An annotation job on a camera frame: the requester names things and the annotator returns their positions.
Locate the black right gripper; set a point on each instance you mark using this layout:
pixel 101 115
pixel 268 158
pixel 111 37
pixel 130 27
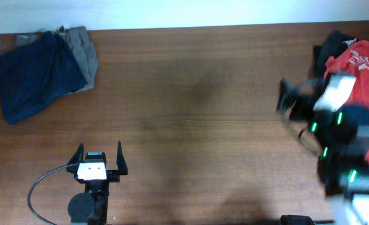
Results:
pixel 304 100

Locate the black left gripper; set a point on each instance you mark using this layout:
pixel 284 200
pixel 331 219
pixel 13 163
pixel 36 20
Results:
pixel 114 175

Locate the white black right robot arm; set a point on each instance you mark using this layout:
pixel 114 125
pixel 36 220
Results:
pixel 342 132

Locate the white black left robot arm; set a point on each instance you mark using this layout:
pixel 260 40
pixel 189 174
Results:
pixel 91 205

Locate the black garment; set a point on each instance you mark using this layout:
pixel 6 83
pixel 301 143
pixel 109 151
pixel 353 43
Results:
pixel 334 45

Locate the folded navy blue garment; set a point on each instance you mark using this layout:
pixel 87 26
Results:
pixel 34 75

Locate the folded grey garment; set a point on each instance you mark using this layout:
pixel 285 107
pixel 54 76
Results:
pixel 84 52

